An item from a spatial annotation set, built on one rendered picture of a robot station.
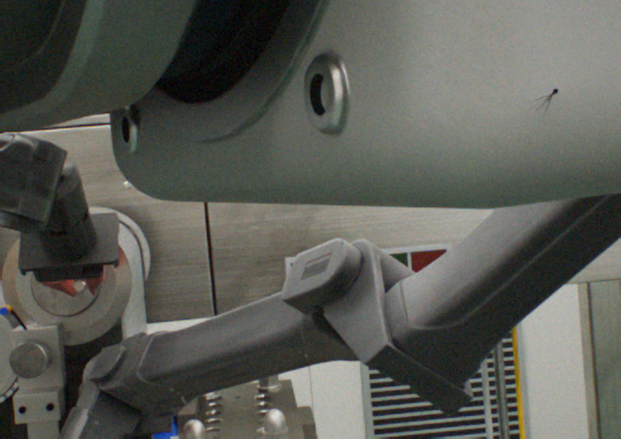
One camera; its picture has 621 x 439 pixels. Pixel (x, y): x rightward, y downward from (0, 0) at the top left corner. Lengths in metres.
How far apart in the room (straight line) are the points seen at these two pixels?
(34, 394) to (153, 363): 0.26
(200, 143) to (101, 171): 1.41
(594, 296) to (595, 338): 0.07
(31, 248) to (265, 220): 0.51
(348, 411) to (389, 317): 3.37
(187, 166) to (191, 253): 1.39
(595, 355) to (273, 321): 1.09
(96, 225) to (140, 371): 0.21
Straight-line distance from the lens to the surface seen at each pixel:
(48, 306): 1.24
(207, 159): 0.17
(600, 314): 1.85
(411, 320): 0.65
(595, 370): 1.86
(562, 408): 4.19
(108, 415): 1.09
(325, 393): 4.01
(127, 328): 1.28
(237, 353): 0.86
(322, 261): 0.74
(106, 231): 1.14
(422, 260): 1.59
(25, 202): 0.97
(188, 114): 0.17
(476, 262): 0.64
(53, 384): 1.25
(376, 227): 1.58
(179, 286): 1.58
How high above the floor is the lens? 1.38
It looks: 4 degrees down
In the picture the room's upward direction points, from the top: 5 degrees counter-clockwise
